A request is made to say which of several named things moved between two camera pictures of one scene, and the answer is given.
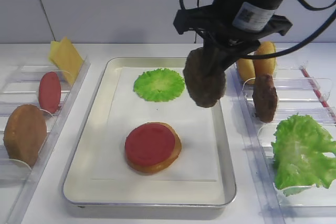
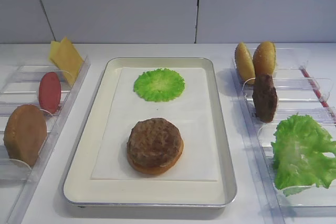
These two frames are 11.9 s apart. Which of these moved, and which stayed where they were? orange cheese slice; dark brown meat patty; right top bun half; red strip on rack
Moved: dark brown meat patty
Stayed: right top bun half; orange cheese slice; red strip on rack
